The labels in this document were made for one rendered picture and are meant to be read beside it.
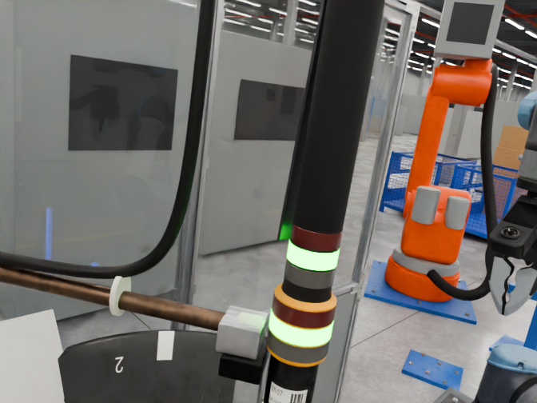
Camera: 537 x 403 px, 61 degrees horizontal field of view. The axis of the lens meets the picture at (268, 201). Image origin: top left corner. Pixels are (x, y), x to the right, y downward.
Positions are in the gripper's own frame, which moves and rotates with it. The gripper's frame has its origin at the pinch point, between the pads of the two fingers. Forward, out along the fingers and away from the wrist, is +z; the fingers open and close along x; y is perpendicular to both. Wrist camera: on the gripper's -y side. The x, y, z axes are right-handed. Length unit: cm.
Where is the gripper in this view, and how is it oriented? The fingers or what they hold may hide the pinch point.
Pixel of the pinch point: (503, 309)
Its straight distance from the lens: 80.7
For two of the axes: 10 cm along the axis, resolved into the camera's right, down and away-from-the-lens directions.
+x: -6.9, -2.7, 6.7
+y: 7.1, -0.8, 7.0
